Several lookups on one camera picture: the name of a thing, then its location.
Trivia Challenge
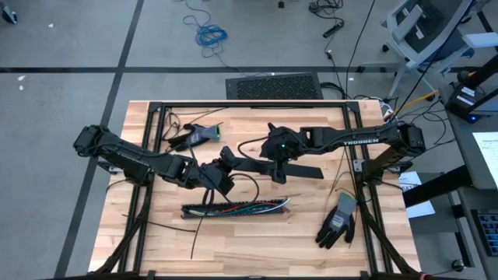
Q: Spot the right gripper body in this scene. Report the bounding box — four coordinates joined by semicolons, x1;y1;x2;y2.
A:
259;129;309;163

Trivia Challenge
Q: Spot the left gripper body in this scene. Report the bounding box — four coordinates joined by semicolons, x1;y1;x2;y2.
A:
192;159;236;197

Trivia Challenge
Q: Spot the black duct cover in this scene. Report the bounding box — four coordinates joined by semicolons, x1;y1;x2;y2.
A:
228;156;325;181

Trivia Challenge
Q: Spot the blue insulated cable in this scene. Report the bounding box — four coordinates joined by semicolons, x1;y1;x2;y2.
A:
247;202;289;213

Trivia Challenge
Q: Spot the red insulated cable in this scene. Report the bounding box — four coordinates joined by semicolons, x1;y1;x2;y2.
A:
217;200;279;213

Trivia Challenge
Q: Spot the black slotted cable duct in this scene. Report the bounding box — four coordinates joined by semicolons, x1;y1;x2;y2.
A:
180;196;292;220

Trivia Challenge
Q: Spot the green cuffed grey work glove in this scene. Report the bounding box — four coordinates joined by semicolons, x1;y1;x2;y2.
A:
167;123;222;153

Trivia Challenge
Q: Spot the grey black work glove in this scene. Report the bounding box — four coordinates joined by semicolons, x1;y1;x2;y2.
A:
314;192;357;250

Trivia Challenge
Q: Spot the black power strip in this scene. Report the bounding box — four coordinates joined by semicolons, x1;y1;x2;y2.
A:
321;20;345;39

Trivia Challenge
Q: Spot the white paper sheet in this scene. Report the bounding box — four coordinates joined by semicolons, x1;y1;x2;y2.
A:
397;170;436;219

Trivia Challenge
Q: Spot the black desk leg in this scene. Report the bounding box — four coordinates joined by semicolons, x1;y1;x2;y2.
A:
402;165;472;208

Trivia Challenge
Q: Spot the grey mesh office chair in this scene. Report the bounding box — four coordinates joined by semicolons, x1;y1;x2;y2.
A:
357;0;498;100

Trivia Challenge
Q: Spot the black labelled device box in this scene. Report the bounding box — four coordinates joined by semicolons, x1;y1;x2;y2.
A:
444;82;489;124

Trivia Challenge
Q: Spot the grey desk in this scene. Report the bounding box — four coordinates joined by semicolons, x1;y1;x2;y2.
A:
439;82;498;280

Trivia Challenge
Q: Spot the white printed sheet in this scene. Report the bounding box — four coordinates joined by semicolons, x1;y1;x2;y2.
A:
471;131;498;192

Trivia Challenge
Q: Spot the black keyboard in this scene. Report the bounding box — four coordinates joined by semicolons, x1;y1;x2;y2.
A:
469;208;498;257

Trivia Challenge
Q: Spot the black caster wheel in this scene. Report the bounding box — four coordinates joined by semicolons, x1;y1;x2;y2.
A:
0;5;18;25

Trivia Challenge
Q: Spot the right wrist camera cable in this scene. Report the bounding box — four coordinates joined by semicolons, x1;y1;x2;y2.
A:
236;135;272;159

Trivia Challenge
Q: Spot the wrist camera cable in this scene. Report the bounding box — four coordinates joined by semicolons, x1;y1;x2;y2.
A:
201;172;261;206
236;135;272;159

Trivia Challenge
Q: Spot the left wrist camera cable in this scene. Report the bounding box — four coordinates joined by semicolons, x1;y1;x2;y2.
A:
201;172;261;206

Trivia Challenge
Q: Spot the black aluminium table frame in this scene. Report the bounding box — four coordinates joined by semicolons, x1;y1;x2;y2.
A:
91;100;423;280

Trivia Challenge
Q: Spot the thin black cable loop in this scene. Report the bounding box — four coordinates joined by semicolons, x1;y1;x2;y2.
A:
160;107;181;142

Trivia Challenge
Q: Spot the thick black cable loop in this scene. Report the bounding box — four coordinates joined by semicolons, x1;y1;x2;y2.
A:
318;80;348;101

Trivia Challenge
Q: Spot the long black cable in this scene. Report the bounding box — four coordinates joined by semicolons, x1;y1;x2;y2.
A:
344;0;377;101

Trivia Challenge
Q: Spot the blue coiled network cable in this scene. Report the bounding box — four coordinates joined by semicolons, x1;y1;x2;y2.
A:
172;0;244;75

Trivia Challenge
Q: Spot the black cable tangle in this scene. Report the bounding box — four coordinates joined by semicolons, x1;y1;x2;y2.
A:
307;0;345;21

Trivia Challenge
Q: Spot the yellow extension cord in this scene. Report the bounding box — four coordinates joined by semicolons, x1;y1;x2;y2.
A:
391;89;440;120

